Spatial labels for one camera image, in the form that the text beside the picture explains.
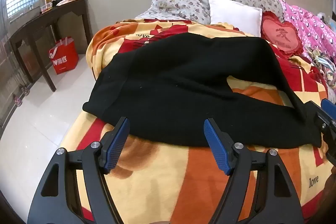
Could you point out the red heart cushion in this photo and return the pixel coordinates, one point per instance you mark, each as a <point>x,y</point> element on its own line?
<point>281,32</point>

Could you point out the red shopping bag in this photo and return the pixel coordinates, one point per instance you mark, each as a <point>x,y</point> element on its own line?
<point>64,56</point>

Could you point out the blue face mask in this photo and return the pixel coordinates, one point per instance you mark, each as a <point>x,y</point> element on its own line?
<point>324,61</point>

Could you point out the orange red printed blanket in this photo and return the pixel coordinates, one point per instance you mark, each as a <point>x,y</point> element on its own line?
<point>162,174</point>

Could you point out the dark wooden table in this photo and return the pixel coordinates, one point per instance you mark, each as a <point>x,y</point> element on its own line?
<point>39,19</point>

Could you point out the black cloth item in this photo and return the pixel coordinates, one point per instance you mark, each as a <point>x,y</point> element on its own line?
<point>56,1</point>

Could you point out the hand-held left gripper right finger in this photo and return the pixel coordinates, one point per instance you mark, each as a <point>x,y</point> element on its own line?
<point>216,145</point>

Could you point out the clear plastic box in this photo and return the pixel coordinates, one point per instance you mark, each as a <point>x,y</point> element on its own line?
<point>46,8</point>

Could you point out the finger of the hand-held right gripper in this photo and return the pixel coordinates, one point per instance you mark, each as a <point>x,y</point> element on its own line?
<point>328,125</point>
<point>329,106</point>

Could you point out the pink printed quilt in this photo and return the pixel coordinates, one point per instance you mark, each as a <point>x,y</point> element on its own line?
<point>312,24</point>

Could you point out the white pillow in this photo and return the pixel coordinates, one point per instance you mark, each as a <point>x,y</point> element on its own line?
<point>233,16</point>

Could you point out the black pants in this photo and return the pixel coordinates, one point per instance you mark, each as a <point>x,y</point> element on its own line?
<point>170,87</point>

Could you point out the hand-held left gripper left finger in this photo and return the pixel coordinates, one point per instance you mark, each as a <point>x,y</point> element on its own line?
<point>119,145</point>

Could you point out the colourful patchwork cloth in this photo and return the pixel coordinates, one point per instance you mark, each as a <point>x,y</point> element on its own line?
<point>315,77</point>

